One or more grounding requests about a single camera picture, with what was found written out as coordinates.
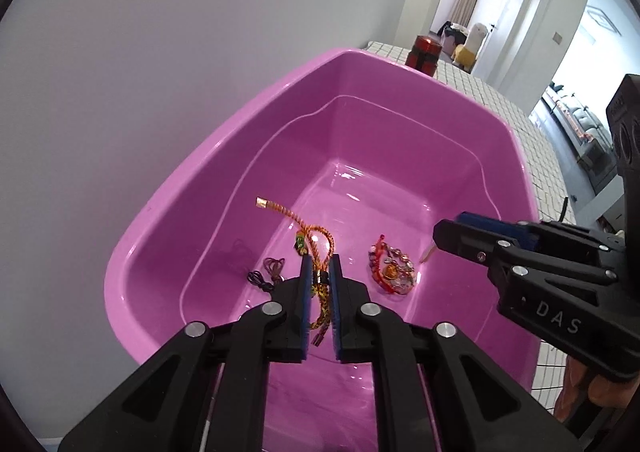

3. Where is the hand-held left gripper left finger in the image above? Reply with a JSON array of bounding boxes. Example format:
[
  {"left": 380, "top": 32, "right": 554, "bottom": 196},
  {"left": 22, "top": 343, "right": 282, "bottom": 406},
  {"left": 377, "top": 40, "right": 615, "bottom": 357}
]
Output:
[{"left": 57, "top": 256, "right": 314, "bottom": 452}]

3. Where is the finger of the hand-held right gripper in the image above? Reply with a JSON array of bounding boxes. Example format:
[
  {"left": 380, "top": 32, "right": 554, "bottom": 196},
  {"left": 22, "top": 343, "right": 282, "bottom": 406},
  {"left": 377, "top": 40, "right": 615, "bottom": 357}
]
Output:
[
  {"left": 456, "top": 211, "right": 627, "bottom": 279},
  {"left": 433, "top": 219, "right": 624, "bottom": 294}
]

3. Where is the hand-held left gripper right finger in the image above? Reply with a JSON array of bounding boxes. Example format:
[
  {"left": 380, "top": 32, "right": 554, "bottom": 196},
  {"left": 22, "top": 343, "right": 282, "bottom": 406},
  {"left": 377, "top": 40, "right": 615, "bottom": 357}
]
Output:
[{"left": 330, "top": 253, "right": 584, "bottom": 452}]

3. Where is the black cord necklace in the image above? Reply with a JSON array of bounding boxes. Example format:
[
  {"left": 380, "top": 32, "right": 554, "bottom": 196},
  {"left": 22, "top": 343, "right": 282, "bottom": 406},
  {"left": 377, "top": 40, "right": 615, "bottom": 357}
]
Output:
[{"left": 246, "top": 269, "right": 276, "bottom": 292}]

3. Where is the red cord bracelet orange charm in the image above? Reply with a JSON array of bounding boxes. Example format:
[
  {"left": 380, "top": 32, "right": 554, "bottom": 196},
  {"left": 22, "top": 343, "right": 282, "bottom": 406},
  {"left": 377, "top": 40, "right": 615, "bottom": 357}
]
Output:
[{"left": 370, "top": 233, "right": 416, "bottom": 294}]

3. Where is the orange braided bracelet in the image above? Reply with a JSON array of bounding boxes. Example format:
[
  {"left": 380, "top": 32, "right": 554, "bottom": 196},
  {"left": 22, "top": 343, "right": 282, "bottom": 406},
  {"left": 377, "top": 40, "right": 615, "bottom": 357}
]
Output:
[{"left": 255, "top": 197, "right": 337, "bottom": 348}]

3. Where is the mixed bead bracelet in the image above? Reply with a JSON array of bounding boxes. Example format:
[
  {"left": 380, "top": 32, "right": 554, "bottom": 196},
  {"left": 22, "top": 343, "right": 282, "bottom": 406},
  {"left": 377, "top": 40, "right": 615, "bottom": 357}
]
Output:
[{"left": 385, "top": 247, "right": 421, "bottom": 292}]

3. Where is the purple plastic tub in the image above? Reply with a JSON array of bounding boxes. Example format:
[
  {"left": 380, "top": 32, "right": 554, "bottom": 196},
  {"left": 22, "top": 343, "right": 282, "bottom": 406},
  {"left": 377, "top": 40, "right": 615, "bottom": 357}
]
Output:
[{"left": 103, "top": 47, "right": 541, "bottom": 452}]

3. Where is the person's right hand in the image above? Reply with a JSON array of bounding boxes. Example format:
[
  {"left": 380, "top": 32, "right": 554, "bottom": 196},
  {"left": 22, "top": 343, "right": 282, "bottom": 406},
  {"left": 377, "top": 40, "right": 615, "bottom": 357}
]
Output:
[{"left": 554, "top": 349, "right": 640, "bottom": 425}]

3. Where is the grey sofa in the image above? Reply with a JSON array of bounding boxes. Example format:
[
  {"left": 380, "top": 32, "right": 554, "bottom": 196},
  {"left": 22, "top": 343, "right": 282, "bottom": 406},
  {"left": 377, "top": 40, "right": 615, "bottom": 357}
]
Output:
[{"left": 542, "top": 85, "right": 618, "bottom": 183}]

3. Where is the white yellow plush toy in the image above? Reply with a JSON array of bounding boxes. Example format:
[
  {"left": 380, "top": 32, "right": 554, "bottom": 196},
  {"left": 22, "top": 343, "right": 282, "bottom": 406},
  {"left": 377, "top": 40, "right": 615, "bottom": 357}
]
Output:
[{"left": 452, "top": 22, "right": 488, "bottom": 68}]

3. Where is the red water bottle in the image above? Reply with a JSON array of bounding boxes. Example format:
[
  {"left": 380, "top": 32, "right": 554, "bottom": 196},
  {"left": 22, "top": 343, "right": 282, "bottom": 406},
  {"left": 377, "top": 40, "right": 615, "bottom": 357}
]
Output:
[{"left": 405, "top": 35, "right": 443, "bottom": 78}]

